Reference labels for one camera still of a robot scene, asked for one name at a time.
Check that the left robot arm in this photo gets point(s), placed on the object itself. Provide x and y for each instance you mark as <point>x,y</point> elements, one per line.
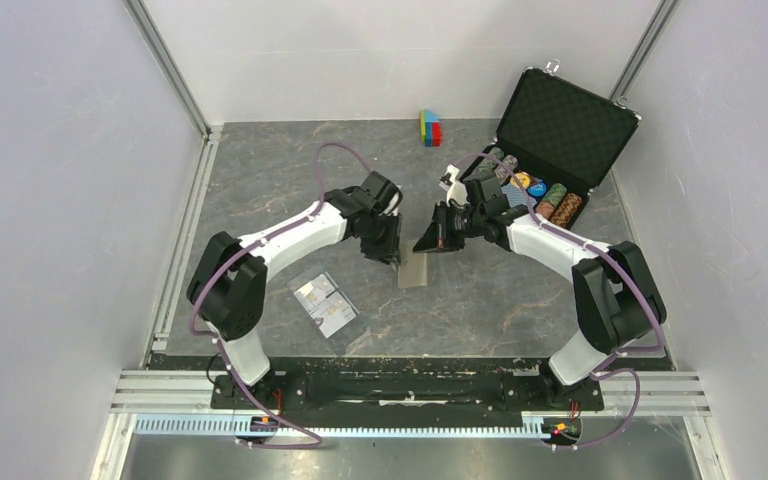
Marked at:
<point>228,287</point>

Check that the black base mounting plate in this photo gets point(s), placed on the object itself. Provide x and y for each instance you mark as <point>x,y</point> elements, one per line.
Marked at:
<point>396,392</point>

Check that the blue playing card deck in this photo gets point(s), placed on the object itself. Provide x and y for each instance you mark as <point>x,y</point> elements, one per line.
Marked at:
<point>517,197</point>

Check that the credit card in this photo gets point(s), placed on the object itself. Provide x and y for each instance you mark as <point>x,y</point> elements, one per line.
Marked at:
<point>333,314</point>
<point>312,293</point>

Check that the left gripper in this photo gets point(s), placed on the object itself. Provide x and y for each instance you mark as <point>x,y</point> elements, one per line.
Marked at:
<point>388,249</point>

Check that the blue dealer chip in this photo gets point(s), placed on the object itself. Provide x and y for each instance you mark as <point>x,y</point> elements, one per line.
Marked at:
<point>537,190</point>

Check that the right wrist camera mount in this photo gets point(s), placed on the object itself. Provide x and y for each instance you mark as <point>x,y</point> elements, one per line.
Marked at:
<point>454,188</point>

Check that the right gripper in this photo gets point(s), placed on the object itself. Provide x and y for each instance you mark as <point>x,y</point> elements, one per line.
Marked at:
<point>438,236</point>

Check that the black poker chip case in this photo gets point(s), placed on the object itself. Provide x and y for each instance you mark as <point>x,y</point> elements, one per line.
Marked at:
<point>562,133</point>

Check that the clear plastic card sleeve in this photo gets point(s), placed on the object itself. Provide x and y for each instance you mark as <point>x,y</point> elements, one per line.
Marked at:
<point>344,342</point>

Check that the upper credit card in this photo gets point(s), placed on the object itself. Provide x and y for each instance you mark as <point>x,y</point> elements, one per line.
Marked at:
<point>312,293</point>

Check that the lower credit card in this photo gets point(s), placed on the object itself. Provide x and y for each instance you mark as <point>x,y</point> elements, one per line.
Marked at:
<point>333,314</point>

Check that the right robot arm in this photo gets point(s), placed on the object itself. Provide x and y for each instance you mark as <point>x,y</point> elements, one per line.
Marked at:
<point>616,299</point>

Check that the yellow dealer chip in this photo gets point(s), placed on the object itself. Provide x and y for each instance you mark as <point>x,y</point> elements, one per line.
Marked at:
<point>521,179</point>

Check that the colourful toy block stack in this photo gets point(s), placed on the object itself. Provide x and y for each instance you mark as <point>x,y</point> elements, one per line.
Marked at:
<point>430,129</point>

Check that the white slotted cable duct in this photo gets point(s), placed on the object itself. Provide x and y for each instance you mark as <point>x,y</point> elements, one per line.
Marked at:
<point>248,426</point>

